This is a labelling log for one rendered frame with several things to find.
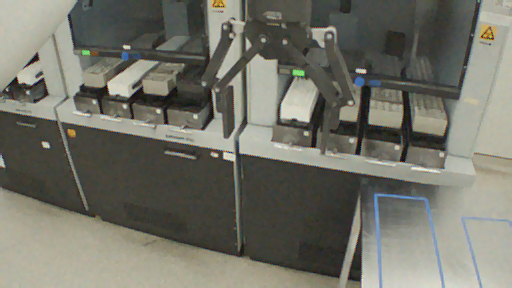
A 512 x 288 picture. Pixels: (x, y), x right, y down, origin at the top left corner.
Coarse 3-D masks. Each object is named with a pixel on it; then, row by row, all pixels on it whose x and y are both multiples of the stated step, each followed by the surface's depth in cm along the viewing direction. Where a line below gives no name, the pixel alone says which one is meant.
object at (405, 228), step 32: (384, 192) 100; (416, 192) 100; (448, 192) 99; (480, 192) 99; (352, 224) 113; (384, 224) 90; (416, 224) 90; (448, 224) 89; (480, 224) 88; (352, 256) 120; (384, 256) 82; (416, 256) 81; (448, 256) 81; (480, 256) 80
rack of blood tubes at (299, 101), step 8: (304, 80) 149; (296, 88) 143; (304, 88) 143; (312, 88) 143; (288, 96) 138; (296, 96) 137; (304, 96) 138; (312, 96) 137; (288, 104) 132; (296, 104) 133; (304, 104) 132; (312, 104) 144; (288, 112) 132; (296, 112) 131; (304, 112) 130; (304, 120) 132
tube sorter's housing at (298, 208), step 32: (256, 64) 132; (480, 64) 109; (256, 96) 138; (480, 96) 114; (256, 128) 144; (448, 128) 126; (480, 128) 119; (256, 160) 142; (288, 160) 138; (320, 160) 134; (352, 160) 130; (384, 160) 127; (448, 160) 126; (256, 192) 150; (288, 192) 146; (320, 192) 141; (352, 192) 137; (256, 224) 160; (288, 224) 155; (320, 224) 150; (256, 256) 171; (288, 256) 165; (320, 256) 160
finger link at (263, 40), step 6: (264, 36) 44; (258, 42) 45; (264, 42) 45; (252, 48) 46; (258, 48) 46; (246, 54) 46; (252, 54) 46; (240, 60) 48; (246, 60) 47; (234, 66) 48; (240, 66) 48; (228, 72) 49; (234, 72) 49; (222, 78) 50; (228, 78) 49; (216, 84) 50; (222, 84) 50; (228, 84) 50; (216, 90) 51; (222, 90) 51
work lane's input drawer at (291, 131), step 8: (320, 96) 150; (320, 104) 145; (280, 112) 139; (320, 112) 147; (280, 120) 132; (288, 120) 132; (296, 120) 132; (312, 120) 134; (280, 128) 132; (288, 128) 131; (296, 128) 130; (304, 128) 130; (312, 128) 130; (280, 136) 133; (288, 136) 133; (296, 136) 132; (304, 136) 131; (312, 136) 131; (288, 144) 132; (296, 144) 133; (304, 144) 132
